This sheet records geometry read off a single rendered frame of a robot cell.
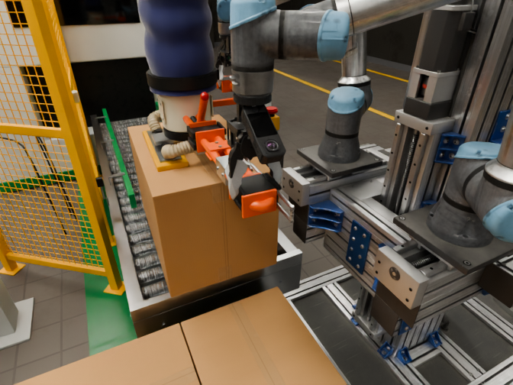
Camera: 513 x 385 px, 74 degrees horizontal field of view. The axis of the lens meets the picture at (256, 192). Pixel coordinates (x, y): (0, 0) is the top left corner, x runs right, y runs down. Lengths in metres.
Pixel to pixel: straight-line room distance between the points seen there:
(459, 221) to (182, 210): 0.72
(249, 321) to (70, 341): 1.12
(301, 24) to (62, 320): 2.00
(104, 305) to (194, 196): 1.35
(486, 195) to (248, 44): 0.53
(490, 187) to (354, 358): 1.09
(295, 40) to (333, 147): 0.68
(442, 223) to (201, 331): 0.84
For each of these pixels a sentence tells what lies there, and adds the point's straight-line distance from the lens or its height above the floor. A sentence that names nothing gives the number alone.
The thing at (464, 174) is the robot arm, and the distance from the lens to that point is 0.88.
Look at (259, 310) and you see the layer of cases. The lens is 1.34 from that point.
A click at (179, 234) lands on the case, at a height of 0.92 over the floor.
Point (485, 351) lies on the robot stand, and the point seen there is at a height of 0.21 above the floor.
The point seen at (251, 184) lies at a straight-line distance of 0.69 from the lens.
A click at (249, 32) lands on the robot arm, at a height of 1.51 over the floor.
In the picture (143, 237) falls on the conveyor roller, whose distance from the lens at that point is 1.74.
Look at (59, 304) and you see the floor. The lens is 2.36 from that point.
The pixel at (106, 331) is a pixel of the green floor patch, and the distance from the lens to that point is 2.11.
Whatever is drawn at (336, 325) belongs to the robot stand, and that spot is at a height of 0.21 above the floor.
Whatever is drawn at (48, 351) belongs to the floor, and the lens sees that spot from 2.16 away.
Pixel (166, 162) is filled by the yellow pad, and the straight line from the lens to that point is 1.13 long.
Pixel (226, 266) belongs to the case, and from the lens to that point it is 1.22.
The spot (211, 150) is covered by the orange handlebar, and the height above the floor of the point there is 1.22.
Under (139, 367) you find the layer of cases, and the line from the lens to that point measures 1.26.
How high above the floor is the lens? 1.57
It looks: 31 degrees down
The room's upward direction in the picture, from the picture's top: straight up
